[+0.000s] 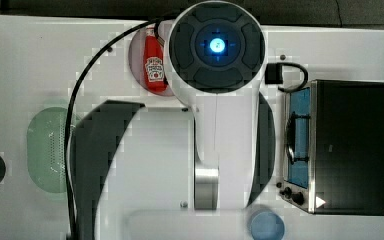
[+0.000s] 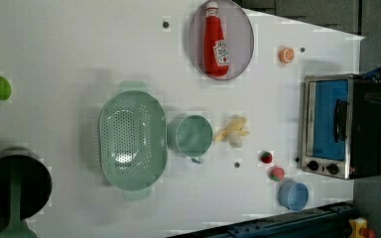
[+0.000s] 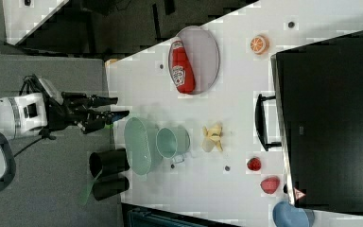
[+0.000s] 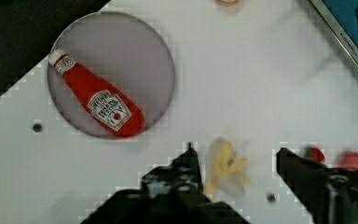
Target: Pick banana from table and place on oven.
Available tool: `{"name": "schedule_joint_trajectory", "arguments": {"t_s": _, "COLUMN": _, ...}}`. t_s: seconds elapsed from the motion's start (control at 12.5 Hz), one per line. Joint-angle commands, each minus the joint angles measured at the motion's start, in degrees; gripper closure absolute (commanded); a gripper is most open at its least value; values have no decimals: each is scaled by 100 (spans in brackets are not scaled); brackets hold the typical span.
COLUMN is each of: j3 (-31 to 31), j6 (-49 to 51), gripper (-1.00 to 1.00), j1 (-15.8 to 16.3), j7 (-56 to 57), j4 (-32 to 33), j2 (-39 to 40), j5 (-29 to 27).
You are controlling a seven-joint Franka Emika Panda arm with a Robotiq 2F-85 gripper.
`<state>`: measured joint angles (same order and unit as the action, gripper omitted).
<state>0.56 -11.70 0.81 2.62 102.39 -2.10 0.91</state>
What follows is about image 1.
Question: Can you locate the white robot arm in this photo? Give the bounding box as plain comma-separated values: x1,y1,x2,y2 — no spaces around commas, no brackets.
94,0,267,240

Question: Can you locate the black toaster oven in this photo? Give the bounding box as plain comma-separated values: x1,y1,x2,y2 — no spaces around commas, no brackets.
280,80,384,216

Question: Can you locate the red ketchup bottle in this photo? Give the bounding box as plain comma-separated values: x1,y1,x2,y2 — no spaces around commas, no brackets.
143,27,167,92

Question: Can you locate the grey round plate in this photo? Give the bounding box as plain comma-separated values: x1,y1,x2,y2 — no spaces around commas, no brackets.
128,24,173,97

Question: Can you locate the blue round bowl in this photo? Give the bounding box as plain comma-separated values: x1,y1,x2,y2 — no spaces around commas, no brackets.
249,210,285,240

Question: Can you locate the green perforated colander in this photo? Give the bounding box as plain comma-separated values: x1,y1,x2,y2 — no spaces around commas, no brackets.
27,107,67,193

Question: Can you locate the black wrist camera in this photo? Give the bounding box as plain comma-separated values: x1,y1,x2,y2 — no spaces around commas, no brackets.
264,63,283,85

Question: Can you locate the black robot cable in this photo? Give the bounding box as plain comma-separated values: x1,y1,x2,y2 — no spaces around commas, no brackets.
63,16,181,240

